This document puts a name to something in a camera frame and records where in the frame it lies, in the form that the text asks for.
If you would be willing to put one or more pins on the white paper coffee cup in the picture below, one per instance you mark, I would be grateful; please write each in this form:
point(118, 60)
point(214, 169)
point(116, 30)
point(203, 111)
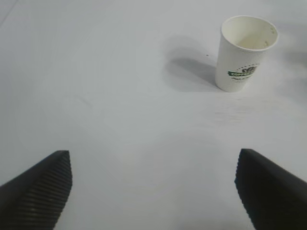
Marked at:
point(235, 60)

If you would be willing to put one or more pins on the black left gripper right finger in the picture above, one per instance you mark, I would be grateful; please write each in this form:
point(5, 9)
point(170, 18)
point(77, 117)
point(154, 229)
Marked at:
point(271, 198)

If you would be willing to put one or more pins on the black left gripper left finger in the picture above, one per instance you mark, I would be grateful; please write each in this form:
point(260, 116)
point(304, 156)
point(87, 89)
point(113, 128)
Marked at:
point(36, 203)

